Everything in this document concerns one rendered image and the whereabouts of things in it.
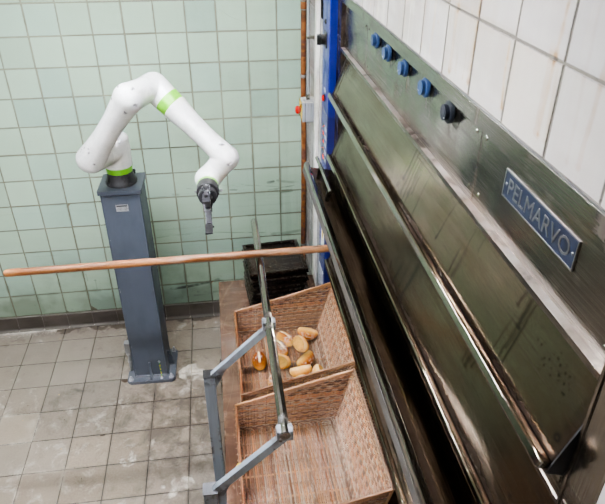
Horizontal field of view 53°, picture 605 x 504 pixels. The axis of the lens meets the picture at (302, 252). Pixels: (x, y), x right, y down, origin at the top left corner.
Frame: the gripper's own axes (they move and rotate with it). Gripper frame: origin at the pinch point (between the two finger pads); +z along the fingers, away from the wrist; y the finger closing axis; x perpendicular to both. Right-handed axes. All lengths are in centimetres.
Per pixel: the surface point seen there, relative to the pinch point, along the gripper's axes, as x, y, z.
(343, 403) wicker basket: -47, 64, 42
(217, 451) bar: 3, 77, 48
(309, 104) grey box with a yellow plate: -51, -16, -79
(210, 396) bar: 3, 48, 48
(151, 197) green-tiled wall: 36, 46, -114
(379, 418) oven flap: -52, 39, 74
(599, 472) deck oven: -56, -43, 161
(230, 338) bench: -5, 76, -18
